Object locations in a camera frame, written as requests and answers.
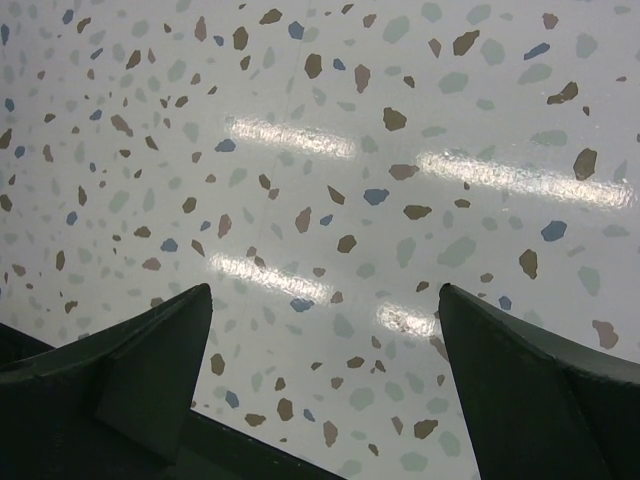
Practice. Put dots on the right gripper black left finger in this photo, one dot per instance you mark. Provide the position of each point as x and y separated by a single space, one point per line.
111 405

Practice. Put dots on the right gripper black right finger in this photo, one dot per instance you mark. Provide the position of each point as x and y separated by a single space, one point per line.
538 405

